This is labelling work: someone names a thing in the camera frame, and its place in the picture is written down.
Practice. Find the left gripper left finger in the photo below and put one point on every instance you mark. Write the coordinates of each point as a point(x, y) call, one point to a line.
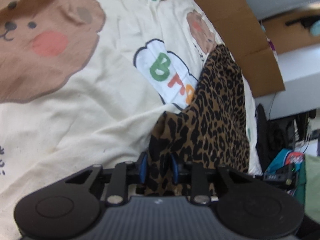
point(122, 176)

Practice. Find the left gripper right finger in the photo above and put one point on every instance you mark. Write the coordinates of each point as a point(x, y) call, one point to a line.
point(195, 175)

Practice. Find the leopard print garment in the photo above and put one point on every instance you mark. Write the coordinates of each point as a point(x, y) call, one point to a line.
point(210, 131)

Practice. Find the teal printed jersey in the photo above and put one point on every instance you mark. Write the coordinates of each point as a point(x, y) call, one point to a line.
point(285, 157)

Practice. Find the white pillar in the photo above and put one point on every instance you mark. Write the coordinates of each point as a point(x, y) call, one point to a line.
point(300, 72)

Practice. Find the cream bear print bedsheet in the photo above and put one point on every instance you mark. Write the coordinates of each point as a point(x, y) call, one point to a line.
point(84, 82)

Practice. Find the purple white plastic bag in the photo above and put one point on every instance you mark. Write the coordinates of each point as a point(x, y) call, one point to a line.
point(271, 45)

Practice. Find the tall cardboard box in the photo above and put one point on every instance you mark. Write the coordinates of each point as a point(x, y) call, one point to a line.
point(291, 30)

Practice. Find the brown cardboard sheet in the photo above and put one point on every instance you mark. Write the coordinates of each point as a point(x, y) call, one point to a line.
point(243, 35)

